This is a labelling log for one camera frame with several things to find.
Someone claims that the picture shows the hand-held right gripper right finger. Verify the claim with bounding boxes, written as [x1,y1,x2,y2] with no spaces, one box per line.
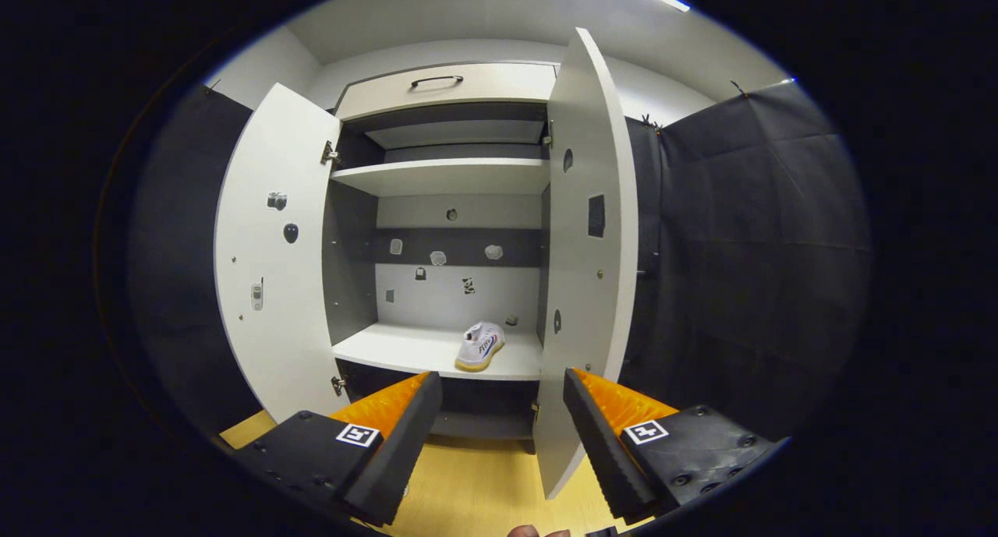
[561,368,788,522]

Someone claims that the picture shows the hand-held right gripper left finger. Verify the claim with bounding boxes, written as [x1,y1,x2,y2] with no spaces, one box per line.
[226,372,444,527]

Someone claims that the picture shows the white shoe cabinet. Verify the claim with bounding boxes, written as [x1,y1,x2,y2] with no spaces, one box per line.
[321,62,558,454]

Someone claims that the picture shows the white sneaker shoe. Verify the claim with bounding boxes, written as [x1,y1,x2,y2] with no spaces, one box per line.
[455,322,506,373]

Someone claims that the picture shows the white shoe cabinet door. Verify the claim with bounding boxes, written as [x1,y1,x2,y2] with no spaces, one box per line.
[214,83,352,425]
[533,27,640,500]

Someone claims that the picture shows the white cabinet drawer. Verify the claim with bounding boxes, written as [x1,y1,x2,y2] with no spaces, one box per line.
[335,62,557,122]

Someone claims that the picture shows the black backdrop cloth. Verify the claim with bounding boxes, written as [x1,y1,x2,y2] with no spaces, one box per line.
[129,85,262,436]
[620,81,872,444]

